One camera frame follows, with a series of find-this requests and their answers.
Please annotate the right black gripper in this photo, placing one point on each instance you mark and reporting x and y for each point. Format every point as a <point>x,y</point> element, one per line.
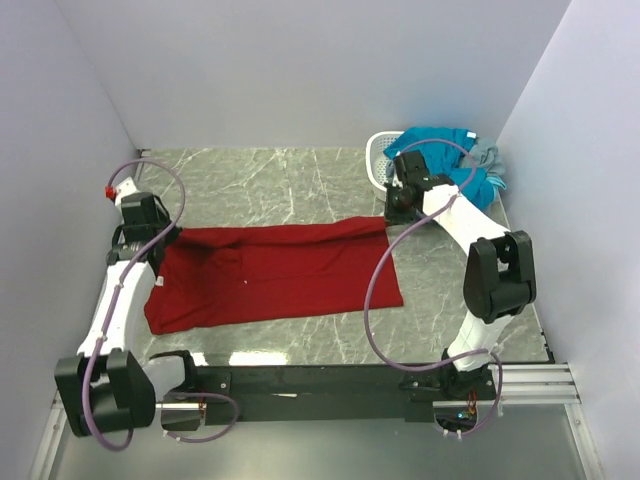
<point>391,216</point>

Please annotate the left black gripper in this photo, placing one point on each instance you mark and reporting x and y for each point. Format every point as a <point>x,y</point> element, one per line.
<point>162,215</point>

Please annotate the red t shirt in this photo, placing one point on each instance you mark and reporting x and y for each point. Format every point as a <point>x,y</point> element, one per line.
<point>222,276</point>

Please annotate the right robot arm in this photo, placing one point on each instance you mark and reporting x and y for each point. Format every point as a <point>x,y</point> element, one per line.
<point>499,279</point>

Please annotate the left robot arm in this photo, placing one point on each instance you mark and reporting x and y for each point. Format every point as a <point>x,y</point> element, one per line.
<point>125,292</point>

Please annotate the white plastic laundry basket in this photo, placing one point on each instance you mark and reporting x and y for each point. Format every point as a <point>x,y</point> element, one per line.
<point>377,164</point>

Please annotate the teal blue t shirt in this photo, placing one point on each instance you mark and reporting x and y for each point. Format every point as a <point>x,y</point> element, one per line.
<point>443,150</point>

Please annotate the grey blue t shirt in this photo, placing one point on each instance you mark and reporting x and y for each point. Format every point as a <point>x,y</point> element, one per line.
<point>486,156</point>

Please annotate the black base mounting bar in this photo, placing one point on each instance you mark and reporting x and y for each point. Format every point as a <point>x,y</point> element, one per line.
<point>330,392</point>

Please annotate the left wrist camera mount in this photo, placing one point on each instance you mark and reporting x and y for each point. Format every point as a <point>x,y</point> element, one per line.
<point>120,192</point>

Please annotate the aluminium frame rail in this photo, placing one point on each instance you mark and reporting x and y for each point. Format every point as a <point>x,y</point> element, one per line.
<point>525,385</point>

